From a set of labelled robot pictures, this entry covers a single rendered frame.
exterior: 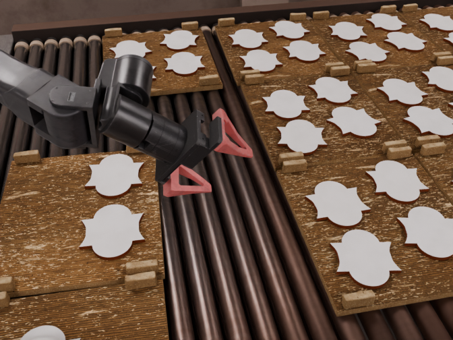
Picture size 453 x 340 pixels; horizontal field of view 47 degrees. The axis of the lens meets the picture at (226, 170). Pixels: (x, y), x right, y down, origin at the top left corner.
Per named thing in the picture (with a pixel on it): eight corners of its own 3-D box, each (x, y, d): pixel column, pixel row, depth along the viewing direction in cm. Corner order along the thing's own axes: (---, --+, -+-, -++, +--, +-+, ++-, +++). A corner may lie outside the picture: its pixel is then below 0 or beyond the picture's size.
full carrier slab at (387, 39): (350, 75, 162) (352, 63, 160) (308, 22, 193) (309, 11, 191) (451, 65, 168) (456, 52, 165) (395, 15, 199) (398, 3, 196)
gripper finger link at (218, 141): (228, 155, 79) (178, 129, 75) (259, 128, 75) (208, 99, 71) (232, 189, 75) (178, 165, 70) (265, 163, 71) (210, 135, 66)
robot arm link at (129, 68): (56, 148, 70) (46, 104, 63) (72, 87, 77) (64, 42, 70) (145, 154, 71) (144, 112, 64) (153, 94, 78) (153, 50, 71)
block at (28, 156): (15, 164, 126) (12, 155, 124) (16, 160, 127) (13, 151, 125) (40, 162, 126) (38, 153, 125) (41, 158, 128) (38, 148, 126)
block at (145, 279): (125, 291, 97) (123, 281, 95) (125, 282, 98) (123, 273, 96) (158, 286, 98) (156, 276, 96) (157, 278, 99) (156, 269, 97)
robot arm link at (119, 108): (87, 137, 67) (109, 114, 63) (96, 98, 71) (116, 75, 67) (134, 158, 70) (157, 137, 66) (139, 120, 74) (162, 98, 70)
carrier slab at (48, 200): (-22, 301, 97) (-25, 297, 96) (13, 165, 128) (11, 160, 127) (165, 279, 101) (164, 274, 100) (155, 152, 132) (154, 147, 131)
